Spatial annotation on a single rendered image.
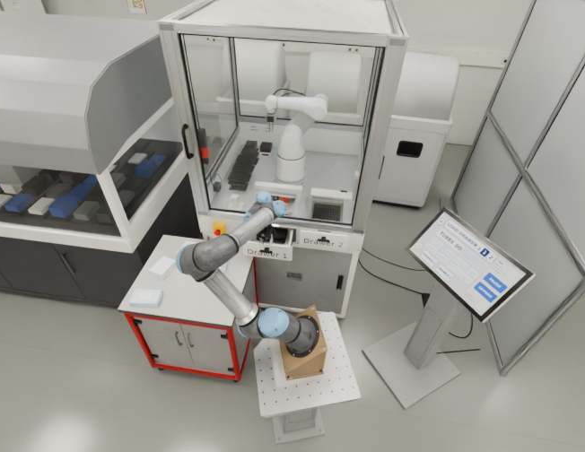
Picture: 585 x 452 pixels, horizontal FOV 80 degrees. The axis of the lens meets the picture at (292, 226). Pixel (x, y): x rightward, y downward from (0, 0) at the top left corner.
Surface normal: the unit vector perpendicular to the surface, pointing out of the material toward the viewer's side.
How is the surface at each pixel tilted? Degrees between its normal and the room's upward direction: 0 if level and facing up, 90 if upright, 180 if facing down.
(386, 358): 3
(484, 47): 90
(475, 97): 90
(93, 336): 0
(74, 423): 0
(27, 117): 69
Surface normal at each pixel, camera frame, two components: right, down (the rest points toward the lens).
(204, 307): 0.03, -0.74
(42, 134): -0.13, 0.36
